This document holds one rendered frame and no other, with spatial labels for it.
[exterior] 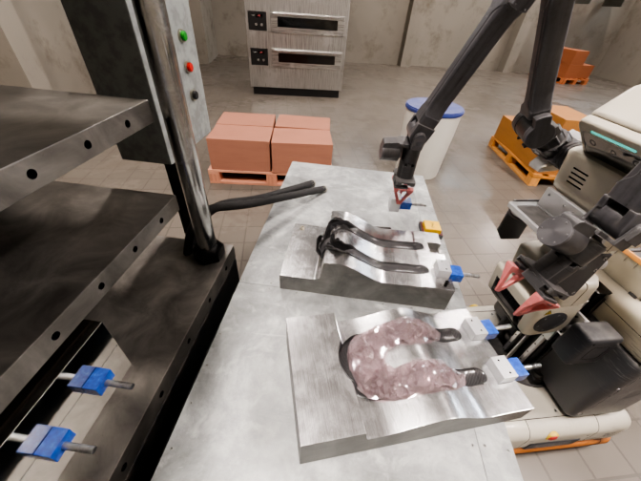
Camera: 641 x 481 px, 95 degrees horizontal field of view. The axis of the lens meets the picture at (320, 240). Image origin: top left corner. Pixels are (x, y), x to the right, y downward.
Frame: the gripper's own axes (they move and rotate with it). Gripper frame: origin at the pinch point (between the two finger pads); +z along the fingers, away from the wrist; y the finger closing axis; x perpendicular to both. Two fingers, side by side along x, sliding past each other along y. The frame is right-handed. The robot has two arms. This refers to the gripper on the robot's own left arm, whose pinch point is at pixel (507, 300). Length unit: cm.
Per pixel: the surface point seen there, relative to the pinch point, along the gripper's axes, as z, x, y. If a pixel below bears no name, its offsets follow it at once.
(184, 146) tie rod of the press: 16, -74, -39
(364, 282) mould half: 23.0, -18.4, -18.2
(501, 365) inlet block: 11.2, 3.5, 9.0
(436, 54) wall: -140, 422, -963
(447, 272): 8.9, 0.7, -17.0
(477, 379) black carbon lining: 16.3, 0.3, 10.2
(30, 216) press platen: 46, -101, -31
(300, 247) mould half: 32, -33, -36
